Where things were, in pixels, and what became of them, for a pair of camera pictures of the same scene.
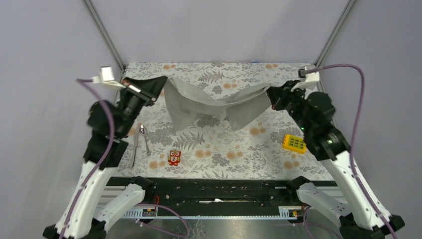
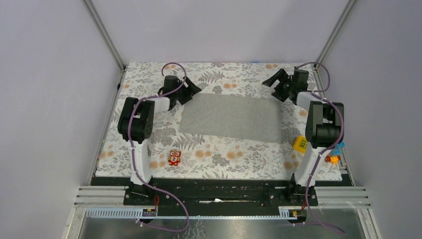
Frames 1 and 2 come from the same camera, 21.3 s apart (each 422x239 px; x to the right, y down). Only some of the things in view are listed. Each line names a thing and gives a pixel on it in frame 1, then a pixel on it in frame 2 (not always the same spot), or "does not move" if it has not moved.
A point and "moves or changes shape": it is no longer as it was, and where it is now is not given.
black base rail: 268,191 does not move
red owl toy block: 174,158 does not move
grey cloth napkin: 182,102 moves or changes shape
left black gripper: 152,87 -> 189,91
